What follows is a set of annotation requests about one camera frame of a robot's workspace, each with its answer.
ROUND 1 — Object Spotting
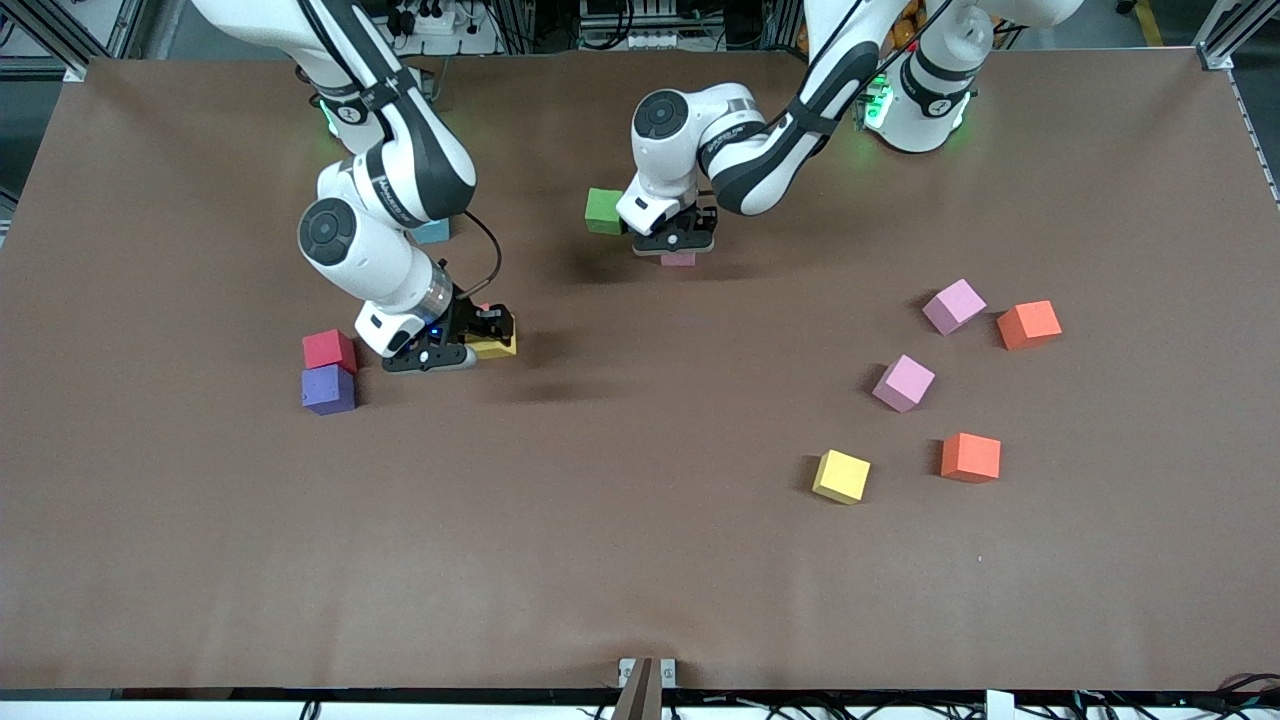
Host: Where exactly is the notched yellow foam block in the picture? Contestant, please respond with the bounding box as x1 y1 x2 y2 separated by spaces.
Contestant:
465 320 519 362

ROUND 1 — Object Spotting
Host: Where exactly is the green foam block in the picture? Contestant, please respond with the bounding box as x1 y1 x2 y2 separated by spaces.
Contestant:
585 187 627 237

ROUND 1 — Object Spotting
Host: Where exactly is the purple foam block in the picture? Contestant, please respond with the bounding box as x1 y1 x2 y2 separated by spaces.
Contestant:
300 364 357 417

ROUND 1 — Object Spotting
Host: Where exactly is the white electrical box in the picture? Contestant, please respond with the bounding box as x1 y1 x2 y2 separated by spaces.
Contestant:
580 0 681 51

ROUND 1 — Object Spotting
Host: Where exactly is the brown table cover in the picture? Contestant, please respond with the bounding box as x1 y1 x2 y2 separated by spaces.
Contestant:
0 50 1280 693

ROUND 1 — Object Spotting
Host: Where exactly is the orange crinkled bag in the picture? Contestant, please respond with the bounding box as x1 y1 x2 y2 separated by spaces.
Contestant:
885 0 926 51

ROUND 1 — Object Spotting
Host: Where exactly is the white power strip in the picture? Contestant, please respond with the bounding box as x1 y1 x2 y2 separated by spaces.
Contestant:
385 0 501 56

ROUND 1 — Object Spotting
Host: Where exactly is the orange foam block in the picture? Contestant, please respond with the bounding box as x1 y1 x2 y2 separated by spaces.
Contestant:
940 432 1002 485
996 300 1063 352

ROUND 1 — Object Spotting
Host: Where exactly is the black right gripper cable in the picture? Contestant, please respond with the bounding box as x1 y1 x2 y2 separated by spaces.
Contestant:
458 208 503 301

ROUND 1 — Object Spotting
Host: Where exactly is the camera mount post with bracket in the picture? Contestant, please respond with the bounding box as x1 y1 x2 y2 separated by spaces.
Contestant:
617 656 678 720

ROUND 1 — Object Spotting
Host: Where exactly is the aluminium frame profile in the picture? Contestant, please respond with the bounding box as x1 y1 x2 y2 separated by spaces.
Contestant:
1192 0 1280 73
0 0 151 83

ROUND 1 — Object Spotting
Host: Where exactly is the aluminium table edge rail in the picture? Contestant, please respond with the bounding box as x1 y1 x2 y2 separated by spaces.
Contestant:
1226 68 1280 209

